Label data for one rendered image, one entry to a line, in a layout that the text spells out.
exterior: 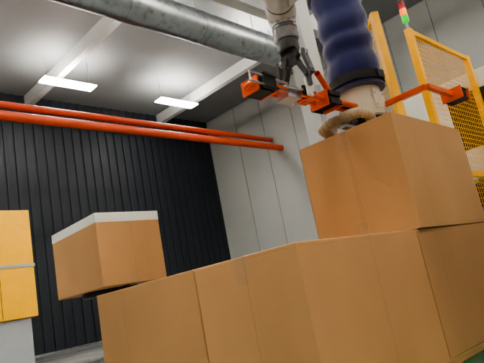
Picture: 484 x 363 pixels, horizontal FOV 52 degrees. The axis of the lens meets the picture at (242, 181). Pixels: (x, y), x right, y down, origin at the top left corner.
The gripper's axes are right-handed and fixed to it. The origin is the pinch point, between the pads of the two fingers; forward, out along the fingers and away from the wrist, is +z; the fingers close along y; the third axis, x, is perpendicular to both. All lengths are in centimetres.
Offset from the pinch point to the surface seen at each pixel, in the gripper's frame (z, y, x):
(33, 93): -492, 1005, -325
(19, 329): 53, 734, -154
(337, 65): -17.9, 1.1, -30.8
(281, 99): 2.6, 1.5, 8.5
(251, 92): 2.3, 1.3, 22.7
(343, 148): 19.2, -1.7, -16.6
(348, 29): -31.1, -5.4, -34.3
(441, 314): 80, -21, -18
